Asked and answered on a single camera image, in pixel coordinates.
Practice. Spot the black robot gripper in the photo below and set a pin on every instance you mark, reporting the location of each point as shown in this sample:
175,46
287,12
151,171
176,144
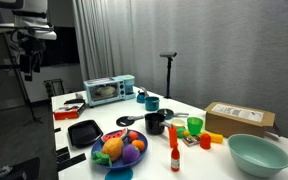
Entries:
31,59

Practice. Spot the black pot lid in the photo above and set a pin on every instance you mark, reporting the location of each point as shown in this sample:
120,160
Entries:
125,121

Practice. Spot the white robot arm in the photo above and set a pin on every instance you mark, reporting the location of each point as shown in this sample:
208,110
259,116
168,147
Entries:
28,32

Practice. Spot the teal pot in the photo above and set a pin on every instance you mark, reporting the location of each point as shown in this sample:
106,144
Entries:
151,103

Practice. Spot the black pot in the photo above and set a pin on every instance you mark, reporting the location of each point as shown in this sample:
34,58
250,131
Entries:
155,123

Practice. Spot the black tripod stand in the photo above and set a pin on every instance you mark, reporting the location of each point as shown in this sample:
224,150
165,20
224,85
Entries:
14,55

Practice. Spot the red and black box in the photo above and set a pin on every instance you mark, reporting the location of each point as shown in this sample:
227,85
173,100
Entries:
71,109

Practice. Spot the light blue toaster oven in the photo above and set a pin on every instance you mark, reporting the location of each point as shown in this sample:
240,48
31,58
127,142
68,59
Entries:
110,89

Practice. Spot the black baking tray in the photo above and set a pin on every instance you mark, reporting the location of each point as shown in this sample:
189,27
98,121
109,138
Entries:
84,133

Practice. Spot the toy watermelon slice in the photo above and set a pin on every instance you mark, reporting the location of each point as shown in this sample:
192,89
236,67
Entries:
118,134

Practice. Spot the teal kettle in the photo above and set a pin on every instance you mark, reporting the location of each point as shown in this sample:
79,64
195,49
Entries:
142,94

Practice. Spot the toy orange pineapple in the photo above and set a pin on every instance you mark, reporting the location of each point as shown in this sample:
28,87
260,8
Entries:
113,147

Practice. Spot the blue plate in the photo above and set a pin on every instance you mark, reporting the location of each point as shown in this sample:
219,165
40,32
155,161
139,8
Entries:
103,160

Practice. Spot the toy red apple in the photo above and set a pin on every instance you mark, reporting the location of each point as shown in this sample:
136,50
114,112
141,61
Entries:
132,136

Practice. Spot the toy purple eggplant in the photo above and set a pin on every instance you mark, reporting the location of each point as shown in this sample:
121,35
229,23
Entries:
130,154

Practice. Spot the toy orange fruit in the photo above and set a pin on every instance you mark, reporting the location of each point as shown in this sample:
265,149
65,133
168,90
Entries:
139,144

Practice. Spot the teal round coaster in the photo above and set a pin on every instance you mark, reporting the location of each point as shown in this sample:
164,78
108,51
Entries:
124,174

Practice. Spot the small teal frying pan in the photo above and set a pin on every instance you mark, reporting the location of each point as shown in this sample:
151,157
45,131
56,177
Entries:
168,113

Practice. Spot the orange squeeze bottle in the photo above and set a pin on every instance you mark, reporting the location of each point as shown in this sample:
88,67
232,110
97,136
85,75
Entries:
172,136

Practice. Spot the small cream bowl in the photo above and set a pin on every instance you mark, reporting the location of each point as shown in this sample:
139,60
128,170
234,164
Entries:
178,123

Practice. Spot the small red sauce bottle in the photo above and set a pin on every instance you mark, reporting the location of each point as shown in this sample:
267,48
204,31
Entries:
175,159

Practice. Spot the green plastic cup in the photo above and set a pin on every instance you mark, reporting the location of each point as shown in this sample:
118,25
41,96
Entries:
194,125

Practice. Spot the small toy food box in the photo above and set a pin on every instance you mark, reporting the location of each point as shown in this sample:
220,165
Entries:
191,140

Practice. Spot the red toy cup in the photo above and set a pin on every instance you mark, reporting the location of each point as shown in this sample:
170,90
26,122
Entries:
205,142

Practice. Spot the cardboard box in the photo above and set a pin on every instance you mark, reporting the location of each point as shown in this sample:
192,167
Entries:
228,119

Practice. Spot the mint green bowl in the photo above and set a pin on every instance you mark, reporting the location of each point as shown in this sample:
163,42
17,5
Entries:
257,156

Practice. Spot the camera on black stand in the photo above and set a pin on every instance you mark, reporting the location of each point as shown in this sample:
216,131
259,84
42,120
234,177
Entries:
169,56

